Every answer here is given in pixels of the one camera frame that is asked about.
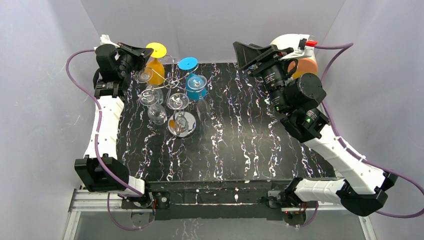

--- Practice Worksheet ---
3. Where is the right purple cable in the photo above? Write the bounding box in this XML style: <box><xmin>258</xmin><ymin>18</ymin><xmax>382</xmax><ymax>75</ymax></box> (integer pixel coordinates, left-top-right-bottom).
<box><xmin>299</xmin><ymin>42</ymin><xmax>424</xmax><ymax>229</ymax></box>

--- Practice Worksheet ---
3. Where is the white orange cylindrical appliance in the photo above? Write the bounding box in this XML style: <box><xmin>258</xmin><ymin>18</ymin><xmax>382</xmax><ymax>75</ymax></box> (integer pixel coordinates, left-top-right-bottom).
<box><xmin>270</xmin><ymin>33</ymin><xmax>318</xmax><ymax>79</ymax></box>

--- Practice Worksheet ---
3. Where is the clear wine glass front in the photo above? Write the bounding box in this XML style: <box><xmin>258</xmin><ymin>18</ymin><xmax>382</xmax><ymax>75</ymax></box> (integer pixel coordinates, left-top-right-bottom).
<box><xmin>167</xmin><ymin>92</ymin><xmax>190</xmax><ymax>137</ymax></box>

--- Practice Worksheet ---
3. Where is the aluminium rail frame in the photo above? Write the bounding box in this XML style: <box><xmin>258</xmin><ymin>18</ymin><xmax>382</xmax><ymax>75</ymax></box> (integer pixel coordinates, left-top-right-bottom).
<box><xmin>62</xmin><ymin>99</ymin><xmax>379</xmax><ymax>240</ymax></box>

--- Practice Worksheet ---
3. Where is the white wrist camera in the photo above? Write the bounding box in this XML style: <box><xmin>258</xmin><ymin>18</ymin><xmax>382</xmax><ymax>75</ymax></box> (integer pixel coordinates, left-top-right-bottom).
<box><xmin>99</xmin><ymin>34</ymin><xmax>120</xmax><ymax>48</ymax></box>
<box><xmin>278</xmin><ymin>33</ymin><xmax>316</xmax><ymax>61</ymax></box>

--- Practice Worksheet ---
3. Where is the purple cable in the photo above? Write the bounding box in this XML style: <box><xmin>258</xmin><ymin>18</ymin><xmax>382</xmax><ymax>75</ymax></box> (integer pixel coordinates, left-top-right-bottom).
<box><xmin>299</xmin><ymin>42</ymin><xmax>424</xmax><ymax>229</ymax></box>
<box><xmin>65</xmin><ymin>48</ymin><xmax>153</xmax><ymax>232</ymax></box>

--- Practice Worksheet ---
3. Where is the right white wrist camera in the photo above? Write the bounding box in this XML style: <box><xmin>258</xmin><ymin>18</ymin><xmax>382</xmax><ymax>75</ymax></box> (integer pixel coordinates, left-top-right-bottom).
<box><xmin>278</xmin><ymin>33</ymin><xmax>316</xmax><ymax>61</ymax></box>

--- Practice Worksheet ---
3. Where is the clear wine glass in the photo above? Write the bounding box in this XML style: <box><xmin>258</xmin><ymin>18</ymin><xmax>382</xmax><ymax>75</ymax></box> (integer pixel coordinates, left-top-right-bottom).
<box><xmin>138</xmin><ymin>88</ymin><xmax>167</xmax><ymax>125</ymax></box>
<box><xmin>167</xmin><ymin>92</ymin><xmax>190</xmax><ymax>137</ymax></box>
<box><xmin>131</xmin><ymin>67</ymin><xmax>159</xmax><ymax>93</ymax></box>

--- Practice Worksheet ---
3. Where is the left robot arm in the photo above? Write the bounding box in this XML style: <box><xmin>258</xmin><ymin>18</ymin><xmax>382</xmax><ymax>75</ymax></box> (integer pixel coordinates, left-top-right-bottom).
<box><xmin>74</xmin><ymin>40</ymin><xmax>167</xmax><ymax>208</ymax></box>

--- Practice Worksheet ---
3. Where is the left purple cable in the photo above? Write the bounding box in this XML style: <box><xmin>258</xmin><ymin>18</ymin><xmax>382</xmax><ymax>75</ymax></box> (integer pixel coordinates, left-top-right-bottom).
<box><xmin>65</xmin><ymin>48</ymin><xmax>153</xmax><ymax>232</ymax></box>

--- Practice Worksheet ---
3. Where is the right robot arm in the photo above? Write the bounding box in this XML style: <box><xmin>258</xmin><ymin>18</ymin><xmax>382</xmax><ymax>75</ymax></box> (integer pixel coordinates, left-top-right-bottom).
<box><xmin>233</xmin><ymin>38</ymin><xmax>397</xmax><ymax>217</ymax></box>

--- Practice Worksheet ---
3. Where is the chrome wine glass rack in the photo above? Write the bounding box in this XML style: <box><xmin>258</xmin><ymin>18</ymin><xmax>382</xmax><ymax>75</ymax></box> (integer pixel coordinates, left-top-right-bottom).
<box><xmin>157</xmin><ymin>60</ymin><xmax>205</xmax><ymax>138</ymax></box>

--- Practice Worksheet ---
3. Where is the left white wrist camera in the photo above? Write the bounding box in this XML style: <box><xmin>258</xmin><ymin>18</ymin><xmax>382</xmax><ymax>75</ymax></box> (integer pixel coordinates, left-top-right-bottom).
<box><xmin>99</xmin><ymin>34</ymin><xmax>120</xmax><ymax>48</ymax></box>

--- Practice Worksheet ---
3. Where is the clear champagne flute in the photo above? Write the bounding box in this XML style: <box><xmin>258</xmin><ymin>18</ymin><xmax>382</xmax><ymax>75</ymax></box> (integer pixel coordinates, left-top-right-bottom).
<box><xmin>185</xmin><ymin>73</ymin><xmax>210</xmax><ymax>122</ymax></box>

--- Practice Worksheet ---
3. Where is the orange plastic goblet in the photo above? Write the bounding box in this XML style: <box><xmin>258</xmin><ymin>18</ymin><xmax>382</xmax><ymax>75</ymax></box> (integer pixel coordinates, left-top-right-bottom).
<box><xmin>146</xmin><ymin>42</ymin><xmax>167</xmax><ymax>86</ymax></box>

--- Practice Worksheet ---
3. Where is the blue plastic wine glass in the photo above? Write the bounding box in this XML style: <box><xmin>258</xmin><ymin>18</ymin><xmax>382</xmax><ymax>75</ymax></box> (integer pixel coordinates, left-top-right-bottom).
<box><xmin>178</xmin><ymin>57</ymin><xmax>207</xmax><ymax>101</ymax></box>

